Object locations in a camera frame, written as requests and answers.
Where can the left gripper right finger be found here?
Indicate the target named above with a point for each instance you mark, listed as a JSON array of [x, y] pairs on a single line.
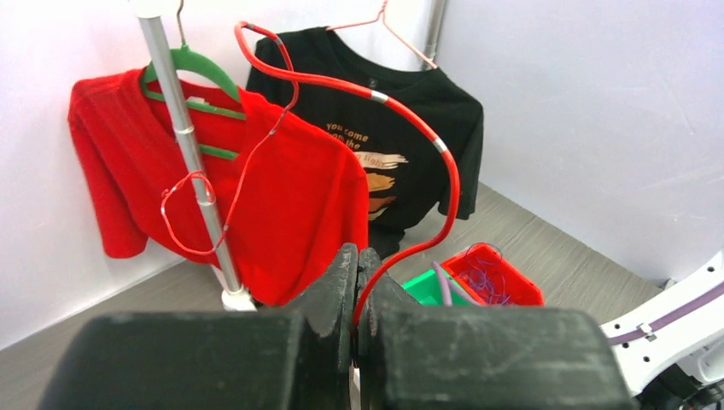
[[413, 356]]

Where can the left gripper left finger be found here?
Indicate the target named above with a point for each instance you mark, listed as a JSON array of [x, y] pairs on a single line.
[[290, 357]]

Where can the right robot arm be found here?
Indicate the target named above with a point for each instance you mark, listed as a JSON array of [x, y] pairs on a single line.
[[670, 348]]

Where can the green plastic bin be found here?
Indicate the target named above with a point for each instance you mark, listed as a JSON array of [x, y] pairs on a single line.
[[425, 289]]

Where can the red plastic bin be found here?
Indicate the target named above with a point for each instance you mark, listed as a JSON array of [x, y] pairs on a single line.
[[489, 279]]

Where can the red t-shirt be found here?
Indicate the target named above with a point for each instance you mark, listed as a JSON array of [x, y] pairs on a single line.
[[293, 193]]

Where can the black printed t-shirt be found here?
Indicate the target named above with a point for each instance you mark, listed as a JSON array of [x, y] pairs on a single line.
[[405, 172]]

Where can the pink clothes hanger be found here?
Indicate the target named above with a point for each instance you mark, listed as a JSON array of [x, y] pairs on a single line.
[[381, 17]]

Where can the right metal rack pole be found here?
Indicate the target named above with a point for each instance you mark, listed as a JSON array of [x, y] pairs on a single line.
[[435, 21]]

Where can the metal clothes rack pole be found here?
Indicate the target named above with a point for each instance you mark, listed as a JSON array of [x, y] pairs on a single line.
[[165, 62]]

